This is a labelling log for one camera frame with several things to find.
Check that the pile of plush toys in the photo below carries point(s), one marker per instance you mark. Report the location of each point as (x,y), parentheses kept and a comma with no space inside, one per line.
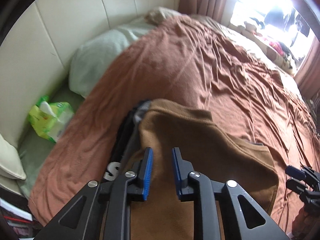
(275,46)

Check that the wooden window frame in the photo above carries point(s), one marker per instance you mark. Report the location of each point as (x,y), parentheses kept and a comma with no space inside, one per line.
(311,67)

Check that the bright window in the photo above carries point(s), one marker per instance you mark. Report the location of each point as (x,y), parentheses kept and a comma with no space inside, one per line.
(262,5)

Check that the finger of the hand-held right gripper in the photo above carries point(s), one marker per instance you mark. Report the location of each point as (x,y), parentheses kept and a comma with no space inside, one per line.
(295,185)
(295,172)

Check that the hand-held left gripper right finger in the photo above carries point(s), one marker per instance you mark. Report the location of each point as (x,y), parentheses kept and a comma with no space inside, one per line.
(176,175)

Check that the green tissue pack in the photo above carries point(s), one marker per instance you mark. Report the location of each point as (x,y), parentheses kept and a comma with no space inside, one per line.
(50,122)

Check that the pale green pillow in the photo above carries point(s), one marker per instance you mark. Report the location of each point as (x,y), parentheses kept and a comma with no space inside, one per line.
(100,55)

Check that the brown printed t-shirt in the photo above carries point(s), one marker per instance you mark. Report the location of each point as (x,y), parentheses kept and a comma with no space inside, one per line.
(200,140)

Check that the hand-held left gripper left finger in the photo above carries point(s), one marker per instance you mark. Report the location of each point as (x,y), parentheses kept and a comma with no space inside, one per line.
(148,175)

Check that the brown fleece blanket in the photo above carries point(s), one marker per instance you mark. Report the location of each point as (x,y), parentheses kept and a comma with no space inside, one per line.
(187,67)

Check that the cream pillow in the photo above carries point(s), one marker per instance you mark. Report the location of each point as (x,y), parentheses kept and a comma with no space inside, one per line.
(10,160)

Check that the stacked books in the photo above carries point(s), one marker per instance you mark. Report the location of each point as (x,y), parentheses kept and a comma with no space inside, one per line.
(15,217)

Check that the cream leather headboard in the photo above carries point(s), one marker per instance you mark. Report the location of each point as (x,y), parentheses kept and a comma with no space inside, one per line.
(75,12)

